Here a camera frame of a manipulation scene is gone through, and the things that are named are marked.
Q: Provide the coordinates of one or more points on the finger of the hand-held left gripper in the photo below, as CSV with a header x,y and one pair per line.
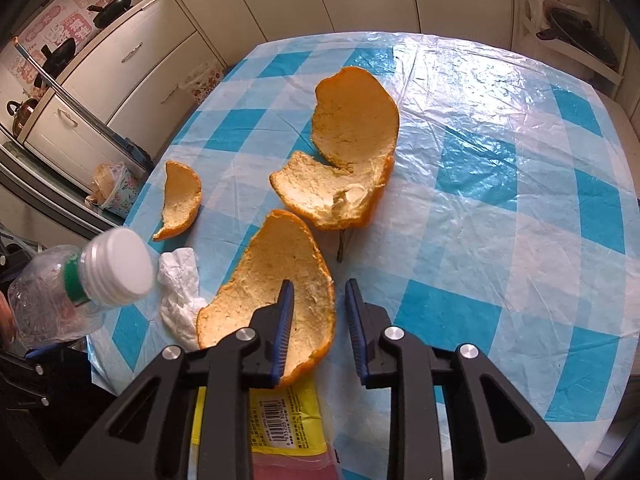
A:
x,y
45,360
17,257

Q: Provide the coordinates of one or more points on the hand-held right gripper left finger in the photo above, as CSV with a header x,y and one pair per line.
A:
x,y
285,330

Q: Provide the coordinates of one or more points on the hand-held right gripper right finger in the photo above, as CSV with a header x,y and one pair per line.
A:
x,y
356,330

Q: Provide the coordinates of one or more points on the long orange peel piece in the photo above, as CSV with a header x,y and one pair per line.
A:
x,y
270,260

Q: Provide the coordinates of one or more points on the clear plastic bottle white cap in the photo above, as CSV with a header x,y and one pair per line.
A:
x,y
115,265

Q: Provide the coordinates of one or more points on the yellow plastic packet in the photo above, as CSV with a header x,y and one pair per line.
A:
x,y
295,420

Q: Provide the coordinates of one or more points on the white crumpled tissue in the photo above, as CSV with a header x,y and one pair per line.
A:
x,y
180,305

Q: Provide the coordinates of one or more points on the floral container with plastic bag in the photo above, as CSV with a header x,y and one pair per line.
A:
x,y
112,192

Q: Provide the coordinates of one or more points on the curled orange peel piece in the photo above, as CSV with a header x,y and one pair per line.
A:
x,y
320,195

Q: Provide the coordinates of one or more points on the metal kettle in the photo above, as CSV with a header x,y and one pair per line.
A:
x,y
22,117

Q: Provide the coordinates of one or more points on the small orange peel piece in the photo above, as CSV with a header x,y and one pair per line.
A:
x,y
177,205

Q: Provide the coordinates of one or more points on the blue checked plastic tablecloth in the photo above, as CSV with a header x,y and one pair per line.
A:
x,y
500,185

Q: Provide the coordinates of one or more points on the black wok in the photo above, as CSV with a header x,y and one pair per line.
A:
x,y
112,12
60,57

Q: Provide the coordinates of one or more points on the rounded orange peel piece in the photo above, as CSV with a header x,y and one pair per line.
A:
x,y
350,120

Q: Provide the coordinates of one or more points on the white kitchen base cabinets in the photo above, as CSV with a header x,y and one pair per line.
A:
x,y
150,75

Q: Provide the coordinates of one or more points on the floral wastebasket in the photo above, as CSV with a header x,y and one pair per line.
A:
x,y
205,80

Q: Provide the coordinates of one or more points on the white storage rack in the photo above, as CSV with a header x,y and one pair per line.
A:
x,y
527,30

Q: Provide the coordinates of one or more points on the black frying pan with lid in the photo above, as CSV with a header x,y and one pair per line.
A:
x,y
580,35

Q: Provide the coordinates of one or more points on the pink wall stickers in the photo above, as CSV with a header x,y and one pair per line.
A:
x,y
80,0

